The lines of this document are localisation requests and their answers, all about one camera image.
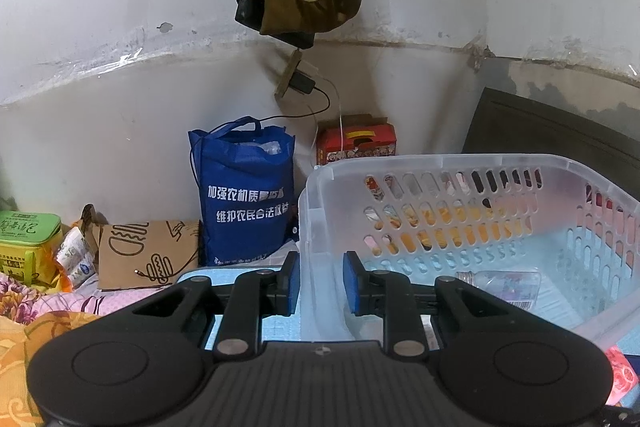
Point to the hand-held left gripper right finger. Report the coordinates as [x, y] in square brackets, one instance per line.
[352, 287]

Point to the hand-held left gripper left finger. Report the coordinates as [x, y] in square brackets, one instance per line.
[294, 283]

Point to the translucent white plastic basket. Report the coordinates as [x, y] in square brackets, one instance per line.
[330, 217]

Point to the light blue mat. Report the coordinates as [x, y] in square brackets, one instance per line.
[277, 332]

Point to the blue tote bag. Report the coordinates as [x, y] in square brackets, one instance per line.
[240, 187]

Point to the red gift box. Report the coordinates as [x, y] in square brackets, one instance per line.
[360, 147]

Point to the clear plastic bottle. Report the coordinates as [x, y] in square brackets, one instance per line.
[500, 284]

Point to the brown printed paper bag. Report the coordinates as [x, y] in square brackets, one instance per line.
[130, 257]

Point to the black charger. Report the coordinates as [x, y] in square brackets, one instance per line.
[302, 83]

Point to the white snack packet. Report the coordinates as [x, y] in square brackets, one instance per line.
[72, 244]
[82, 272]

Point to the dark headboard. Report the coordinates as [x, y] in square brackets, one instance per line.
[550, 132]

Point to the pink floral blanket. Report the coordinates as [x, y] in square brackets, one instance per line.
[30, 297]

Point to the olive hanging bag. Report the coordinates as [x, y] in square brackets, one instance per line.
[300, 14]

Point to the green box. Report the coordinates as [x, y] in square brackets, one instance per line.
[25, 232]

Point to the black pouch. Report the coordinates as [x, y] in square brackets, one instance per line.
[247, 9]

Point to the orange yellow cloth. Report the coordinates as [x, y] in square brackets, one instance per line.
[20, 357]

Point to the red packet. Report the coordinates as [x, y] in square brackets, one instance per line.
[622, 377]

